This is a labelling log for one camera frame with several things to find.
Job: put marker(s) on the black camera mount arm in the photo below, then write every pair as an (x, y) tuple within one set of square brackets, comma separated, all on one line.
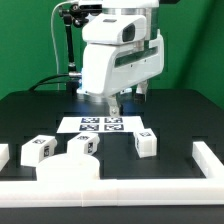
[(77, 16)]

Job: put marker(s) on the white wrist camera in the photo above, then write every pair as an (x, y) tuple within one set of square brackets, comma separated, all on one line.
[(115, 29)]

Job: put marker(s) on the white front fence bar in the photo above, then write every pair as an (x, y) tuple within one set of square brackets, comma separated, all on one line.
[(112, 193)]

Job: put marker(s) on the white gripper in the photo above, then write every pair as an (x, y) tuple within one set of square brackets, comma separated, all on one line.
[(100, 76)]

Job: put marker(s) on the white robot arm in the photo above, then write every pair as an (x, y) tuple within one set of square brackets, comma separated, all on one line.
[(146, 8)]

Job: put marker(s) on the white left fence bar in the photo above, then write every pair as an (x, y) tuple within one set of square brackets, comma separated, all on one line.
[(4, 155)]

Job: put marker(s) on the white round stool seat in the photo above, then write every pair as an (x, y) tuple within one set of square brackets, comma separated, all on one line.
[(65, 167)]

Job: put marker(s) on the paper sheet with markers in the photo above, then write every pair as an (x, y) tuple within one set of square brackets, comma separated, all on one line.
[(100, 124)]

